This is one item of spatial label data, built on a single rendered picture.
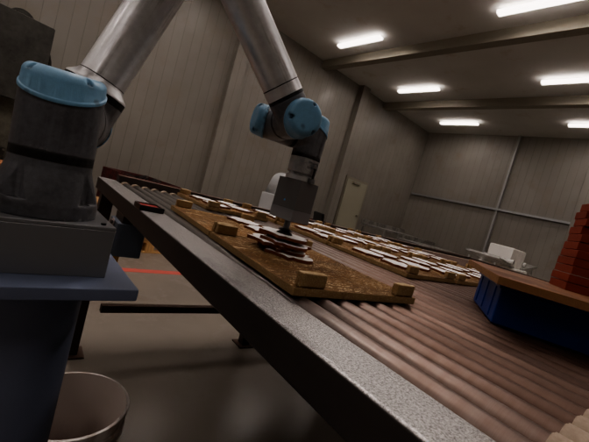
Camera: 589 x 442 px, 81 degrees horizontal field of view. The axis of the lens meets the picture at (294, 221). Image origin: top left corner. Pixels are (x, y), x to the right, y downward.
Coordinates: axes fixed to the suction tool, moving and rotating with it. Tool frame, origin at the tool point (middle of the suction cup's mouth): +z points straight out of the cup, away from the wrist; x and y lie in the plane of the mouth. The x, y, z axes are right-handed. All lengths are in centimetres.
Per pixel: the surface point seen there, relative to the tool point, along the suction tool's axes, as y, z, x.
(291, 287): -24.4, 4.3, 18.3
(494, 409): -57, 6, 16
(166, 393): 77, 98, -26
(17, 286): -9, 11, 54
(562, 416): -62, 6, 6
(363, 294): -27.9, 4.2, 1.3
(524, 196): 232, -200, -1146
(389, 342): -41.9, 5.9, 13.7
